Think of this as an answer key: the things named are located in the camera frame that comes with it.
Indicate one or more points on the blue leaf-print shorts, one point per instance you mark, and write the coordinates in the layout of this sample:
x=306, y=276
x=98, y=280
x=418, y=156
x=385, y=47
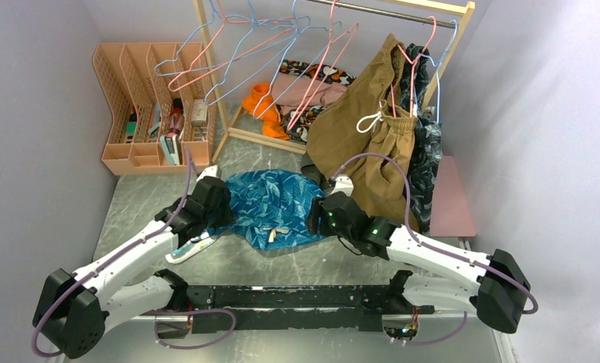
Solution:
x=270, y=208

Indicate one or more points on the dark patterned hanging garment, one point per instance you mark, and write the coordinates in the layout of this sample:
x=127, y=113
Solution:
x=427, y=152

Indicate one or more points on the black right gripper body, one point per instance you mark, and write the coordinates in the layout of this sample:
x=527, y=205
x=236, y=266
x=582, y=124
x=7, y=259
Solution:
x=327, y=226

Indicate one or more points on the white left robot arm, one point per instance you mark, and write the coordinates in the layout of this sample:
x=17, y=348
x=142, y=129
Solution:
x=76, y=309

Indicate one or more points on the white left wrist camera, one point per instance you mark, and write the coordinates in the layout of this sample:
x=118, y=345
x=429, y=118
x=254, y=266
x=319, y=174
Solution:
x=210, y=171

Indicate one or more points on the brown hanging shorts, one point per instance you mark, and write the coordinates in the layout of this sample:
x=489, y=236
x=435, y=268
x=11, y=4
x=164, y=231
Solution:
x=371, y=136

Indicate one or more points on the pink folded garment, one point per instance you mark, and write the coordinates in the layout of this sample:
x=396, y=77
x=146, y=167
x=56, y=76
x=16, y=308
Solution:
x=292, y=91

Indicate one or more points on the black orange patterned garment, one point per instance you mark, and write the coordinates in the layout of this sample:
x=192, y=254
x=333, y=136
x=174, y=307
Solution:
x=300, y=68

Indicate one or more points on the toothbrush blister pack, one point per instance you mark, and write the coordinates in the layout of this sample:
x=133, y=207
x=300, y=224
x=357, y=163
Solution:
x=190, y=249

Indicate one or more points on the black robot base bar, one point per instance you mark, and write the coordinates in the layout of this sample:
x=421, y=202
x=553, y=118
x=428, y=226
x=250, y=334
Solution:
x=362, y=307

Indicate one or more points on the wooden clothes rack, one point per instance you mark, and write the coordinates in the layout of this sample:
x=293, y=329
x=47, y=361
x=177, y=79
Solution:
x=445, y=15

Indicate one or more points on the blue wire hanger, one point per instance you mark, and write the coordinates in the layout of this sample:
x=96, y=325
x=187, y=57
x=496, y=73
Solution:
x=215, y=20

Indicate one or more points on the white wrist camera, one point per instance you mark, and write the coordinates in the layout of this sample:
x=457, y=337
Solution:
x=210, y=171
x=343, y=184

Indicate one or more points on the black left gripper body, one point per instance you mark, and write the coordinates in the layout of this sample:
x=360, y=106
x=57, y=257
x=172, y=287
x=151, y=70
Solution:
x=219, y=215

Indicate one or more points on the pink mat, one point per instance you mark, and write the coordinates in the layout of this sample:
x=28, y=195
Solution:
x=450, y=215

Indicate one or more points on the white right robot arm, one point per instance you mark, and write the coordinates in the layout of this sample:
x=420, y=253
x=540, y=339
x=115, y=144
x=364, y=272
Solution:
x=491, y=286

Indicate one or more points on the olive green garment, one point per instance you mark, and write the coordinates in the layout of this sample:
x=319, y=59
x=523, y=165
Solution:
x=310, y=170

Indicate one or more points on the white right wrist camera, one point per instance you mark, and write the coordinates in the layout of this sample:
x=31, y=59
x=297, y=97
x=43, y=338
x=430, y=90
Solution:
x=343, y=184

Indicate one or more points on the peach plastic desk organizer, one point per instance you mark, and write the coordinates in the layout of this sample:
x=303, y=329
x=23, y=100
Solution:
x=154, y=92

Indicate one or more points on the pink wire hanger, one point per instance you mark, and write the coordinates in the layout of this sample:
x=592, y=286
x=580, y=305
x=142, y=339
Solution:
x=320, y=74

